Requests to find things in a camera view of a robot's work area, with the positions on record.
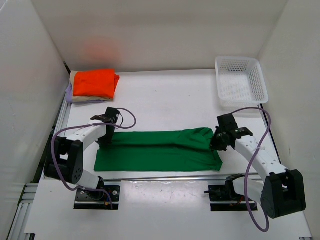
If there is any orange t shirt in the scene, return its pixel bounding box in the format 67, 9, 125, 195
72, 69, 120, 99

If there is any beige t shirt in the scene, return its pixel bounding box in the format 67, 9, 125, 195
69, 71, 112, 102

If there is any green t shirt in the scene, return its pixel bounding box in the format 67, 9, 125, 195
94, 127, 223, 172

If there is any purple t shirt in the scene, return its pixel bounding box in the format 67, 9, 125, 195
65, 83, 104, 104

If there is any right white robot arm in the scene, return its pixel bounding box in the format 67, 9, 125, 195
210, 113, 306, 219

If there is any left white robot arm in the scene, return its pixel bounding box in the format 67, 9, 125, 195
44, 107, 121, 190

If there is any white plastic basket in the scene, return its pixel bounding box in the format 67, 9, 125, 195
215, 56, 269, 108

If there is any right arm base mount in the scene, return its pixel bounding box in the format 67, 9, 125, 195
204, 178, 248, 213

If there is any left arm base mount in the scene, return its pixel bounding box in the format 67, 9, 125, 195
73, 184, 121, 211

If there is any aluminium frame rail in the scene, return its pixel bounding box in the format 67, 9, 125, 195
7, 99, 313, 240

